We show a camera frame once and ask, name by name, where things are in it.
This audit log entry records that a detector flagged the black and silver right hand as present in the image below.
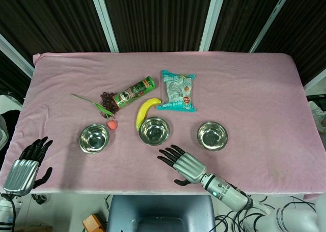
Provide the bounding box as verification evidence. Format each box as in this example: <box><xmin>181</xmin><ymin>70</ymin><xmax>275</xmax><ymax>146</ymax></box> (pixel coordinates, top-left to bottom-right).
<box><xmin>157</xmin><ymin>144</ymin><xmax>207</xmax><ymax>186</ymax></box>

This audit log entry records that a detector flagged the black and silver left hand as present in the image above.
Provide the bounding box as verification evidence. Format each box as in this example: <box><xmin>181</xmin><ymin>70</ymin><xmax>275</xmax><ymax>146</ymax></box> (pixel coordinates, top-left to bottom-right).
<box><xmin>2</xmin><ymin>137</ymin><xmax>53</xmax><ymax>196</ymax></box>

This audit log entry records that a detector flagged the steel bowl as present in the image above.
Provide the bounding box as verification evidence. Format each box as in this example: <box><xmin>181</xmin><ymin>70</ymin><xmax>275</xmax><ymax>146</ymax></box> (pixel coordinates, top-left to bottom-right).
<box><xmin>139</xmin><ymin>116</ymin><xmax>171</xmax><ymax>147</ymax></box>
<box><xmin>197</xmin><ymin>122</ymin><xmax>229</xmax><ymax>152</ymax></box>
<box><xmin>78</xmin><ymin>124</ymin><xmax>111</xmax><ymax>155</ymax></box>

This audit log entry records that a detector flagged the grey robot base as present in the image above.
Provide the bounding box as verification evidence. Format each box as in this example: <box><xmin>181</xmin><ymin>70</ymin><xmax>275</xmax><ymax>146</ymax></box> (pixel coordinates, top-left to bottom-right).
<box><xmin>106</xmin><ymin>194</ymin><xmax>216</xmax><ymax>232</ymax></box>

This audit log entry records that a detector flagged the black caster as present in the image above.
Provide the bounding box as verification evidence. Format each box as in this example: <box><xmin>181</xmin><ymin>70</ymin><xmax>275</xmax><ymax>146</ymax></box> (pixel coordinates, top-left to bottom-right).
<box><xmin>31</xmin><ymin>193</ymin><xmax>49</xmax><ymax>205</ymax></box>

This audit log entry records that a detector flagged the yellow banana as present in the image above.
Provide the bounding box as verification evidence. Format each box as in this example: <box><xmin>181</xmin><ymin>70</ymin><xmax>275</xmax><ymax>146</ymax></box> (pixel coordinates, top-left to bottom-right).
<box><xmin>135</xmin><ymin>97</ymin><xmax>162</xmax><ymax>131</ymax></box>

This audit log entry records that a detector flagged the teal snack bag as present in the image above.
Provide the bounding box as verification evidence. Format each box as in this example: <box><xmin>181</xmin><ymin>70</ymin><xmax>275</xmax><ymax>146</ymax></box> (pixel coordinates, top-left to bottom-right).
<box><xmin>156</xmin><ymin>69</ymin><xmax>198</xmax><ymax>113</ymax></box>

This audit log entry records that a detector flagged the orange box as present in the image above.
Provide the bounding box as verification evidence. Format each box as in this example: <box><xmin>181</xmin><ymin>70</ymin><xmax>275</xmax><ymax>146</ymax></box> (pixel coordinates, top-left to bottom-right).
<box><xmin>81</xmin><ymin>214</ymin><xmax>108</xmax><ymax>232</ymax></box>

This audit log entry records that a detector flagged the small red toy fruit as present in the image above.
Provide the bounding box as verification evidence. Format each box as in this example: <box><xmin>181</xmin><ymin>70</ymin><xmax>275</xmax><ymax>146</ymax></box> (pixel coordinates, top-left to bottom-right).
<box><xmin>106</xmin><ymin>119</ymin><xmax>119</xmax><ymax>131</ymax></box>

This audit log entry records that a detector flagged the pink table cloth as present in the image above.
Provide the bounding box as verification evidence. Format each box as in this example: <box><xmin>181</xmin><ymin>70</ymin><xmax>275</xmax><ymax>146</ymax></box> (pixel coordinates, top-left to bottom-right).
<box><xmin>0</xmin><ymin>52</ymin><xmax>326</xmax><ymax>195</ymax></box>

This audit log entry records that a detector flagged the green chips can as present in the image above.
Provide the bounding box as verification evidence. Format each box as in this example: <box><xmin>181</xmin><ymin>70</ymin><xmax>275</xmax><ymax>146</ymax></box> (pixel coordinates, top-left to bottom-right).
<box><xmin>113</xmin><ymin>76</ymin><xmax>156</xmax><ymax>111</ymax></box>

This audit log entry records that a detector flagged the green leafy stem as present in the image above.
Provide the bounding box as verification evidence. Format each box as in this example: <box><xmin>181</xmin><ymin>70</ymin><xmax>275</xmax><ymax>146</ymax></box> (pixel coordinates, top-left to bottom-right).
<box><xmin>71</xmin><ymin>93</ymin><xmax>116</xmax><ymax>120</ymax></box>

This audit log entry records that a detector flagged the dark purple grape bunch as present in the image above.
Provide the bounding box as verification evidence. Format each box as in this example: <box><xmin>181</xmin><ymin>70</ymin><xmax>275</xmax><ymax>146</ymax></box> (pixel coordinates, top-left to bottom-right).
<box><xmin>99</xmin><ymin>91</ymin><xmax>119</xmax><ymax>114</ymax></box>

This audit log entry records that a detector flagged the white sneaker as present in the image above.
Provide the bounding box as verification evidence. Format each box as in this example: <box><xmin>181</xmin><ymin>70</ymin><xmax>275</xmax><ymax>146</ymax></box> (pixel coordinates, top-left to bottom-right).
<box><xmin>308</xmin><ymin>101</ymin><xmax>326</xmax><ymax>134</ymax></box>

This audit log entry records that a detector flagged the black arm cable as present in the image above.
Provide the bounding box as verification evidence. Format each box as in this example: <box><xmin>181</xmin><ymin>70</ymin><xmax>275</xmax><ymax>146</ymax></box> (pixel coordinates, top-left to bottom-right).
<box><xmin>1</xmin><ymin>193</ymin><xmax>17</xmax><ymax>232</ymax></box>

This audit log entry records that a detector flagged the black floor cable tangle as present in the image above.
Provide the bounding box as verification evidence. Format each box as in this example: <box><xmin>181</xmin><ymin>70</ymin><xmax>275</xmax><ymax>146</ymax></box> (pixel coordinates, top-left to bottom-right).
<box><xmin>215</xmin><ymin>195</ymin><xmax>319</xmax><ymax>232</ymax></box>

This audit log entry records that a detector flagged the white frame post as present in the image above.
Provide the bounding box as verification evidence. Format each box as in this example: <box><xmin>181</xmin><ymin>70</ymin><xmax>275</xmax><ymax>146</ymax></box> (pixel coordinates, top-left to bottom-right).
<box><xmin>0</xmin><ymin>33</ymin><xmax>35</xmax><ymax>77</ymax></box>
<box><xmin>89</xmin><ymin>0</ymin><xmax>120</xmax><ymax>53</ymax></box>
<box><xmin>198</xmin><ymin>0</ymin><xmax>228</xmax><ymax>52</ymax></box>
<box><xmin>249</xmin><ymin>0</ymin><xmax>295</xmax><ymax>53</ymax></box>

